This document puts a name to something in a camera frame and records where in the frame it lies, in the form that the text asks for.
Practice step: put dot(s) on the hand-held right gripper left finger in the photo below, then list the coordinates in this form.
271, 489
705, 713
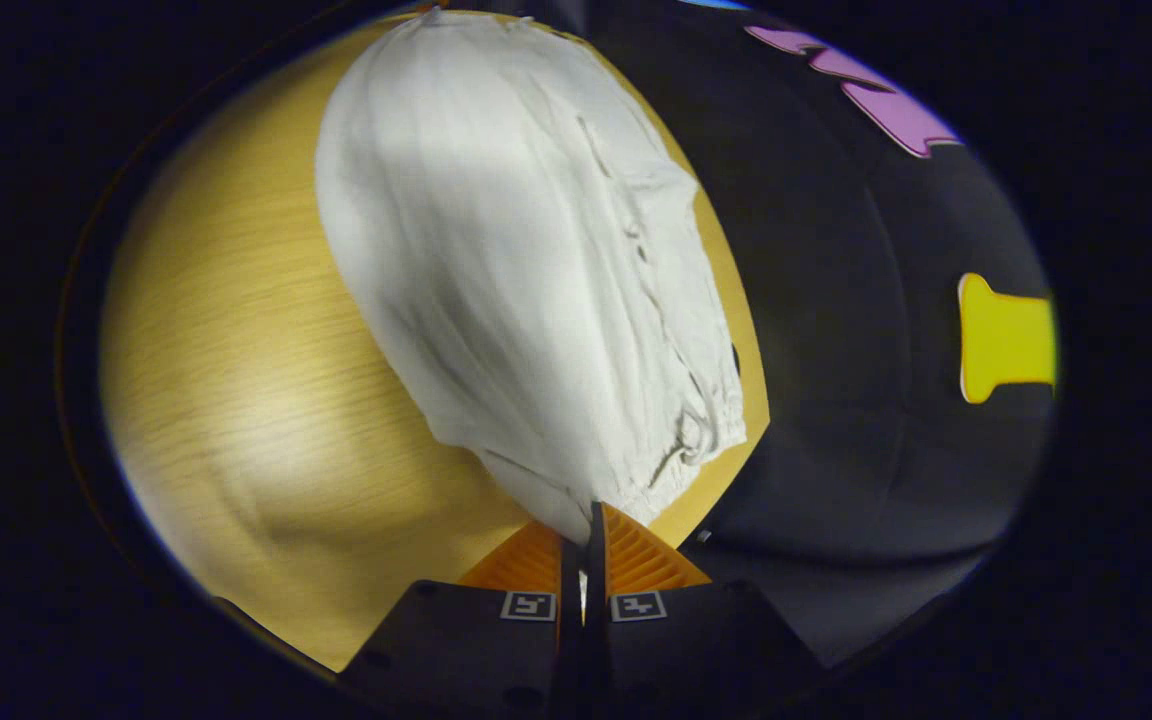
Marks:
476, 650

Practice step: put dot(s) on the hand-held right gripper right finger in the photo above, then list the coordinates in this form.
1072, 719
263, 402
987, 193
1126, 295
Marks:
686, 645

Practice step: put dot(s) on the white jeans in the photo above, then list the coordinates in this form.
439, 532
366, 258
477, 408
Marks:
516, 260

